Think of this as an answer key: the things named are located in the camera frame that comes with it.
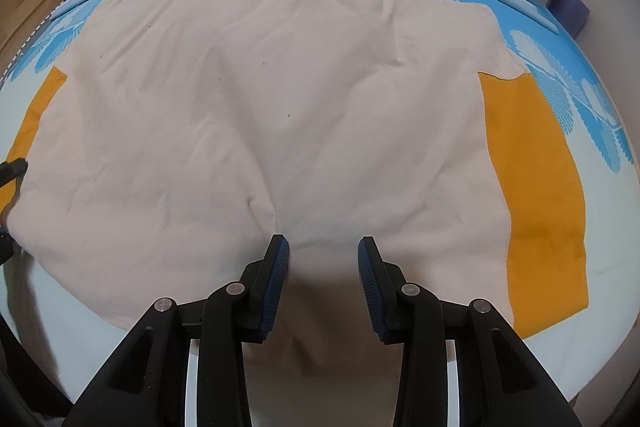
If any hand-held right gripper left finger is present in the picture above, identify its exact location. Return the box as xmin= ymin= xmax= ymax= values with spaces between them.
xmin=62 ymin=234 xmax=291 ymax=427

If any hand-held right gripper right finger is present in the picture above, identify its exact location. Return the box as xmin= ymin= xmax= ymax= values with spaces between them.
xmin=357 ymin=237 xmax=584 ymax=427

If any beige shirt with orange sleeves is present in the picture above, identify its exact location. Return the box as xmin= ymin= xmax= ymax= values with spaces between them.
xmin=0 ymin=0 xmax=590 ymax=380

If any blue patterned bed sheet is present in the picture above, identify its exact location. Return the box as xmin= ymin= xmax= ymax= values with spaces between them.
xmin=0 ymin=0 xmax=640 ymax=413

